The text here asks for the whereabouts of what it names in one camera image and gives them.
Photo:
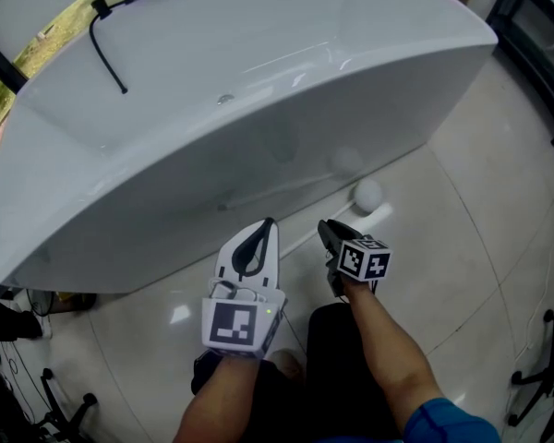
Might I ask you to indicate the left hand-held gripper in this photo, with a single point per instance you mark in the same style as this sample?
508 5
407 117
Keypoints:
231 326

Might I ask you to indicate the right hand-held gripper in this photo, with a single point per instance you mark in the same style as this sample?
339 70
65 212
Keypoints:
364 261

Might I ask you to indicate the white bathtub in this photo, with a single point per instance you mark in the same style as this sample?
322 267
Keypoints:
212 132

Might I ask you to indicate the person's right forearm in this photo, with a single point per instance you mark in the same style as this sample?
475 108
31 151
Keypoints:
388 353

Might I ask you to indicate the person's left forearm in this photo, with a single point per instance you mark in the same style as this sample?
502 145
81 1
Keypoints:
212 399

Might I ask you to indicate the person's left shoe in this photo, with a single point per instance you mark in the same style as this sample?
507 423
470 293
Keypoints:
288 362

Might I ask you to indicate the person's black trousers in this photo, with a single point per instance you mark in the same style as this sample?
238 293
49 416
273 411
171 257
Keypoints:
341 362

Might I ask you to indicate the chrome overflow cap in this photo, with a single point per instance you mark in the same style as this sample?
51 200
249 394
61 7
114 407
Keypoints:
224 98

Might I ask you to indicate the person's teal shirt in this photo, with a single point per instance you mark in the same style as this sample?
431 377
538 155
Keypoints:
448 420

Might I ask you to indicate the black chair base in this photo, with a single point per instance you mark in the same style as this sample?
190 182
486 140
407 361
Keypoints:
74 418

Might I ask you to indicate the black swivel chair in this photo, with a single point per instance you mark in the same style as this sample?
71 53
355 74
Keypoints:
549 376

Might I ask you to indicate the black window frame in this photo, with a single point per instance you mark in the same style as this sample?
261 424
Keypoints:
0 63

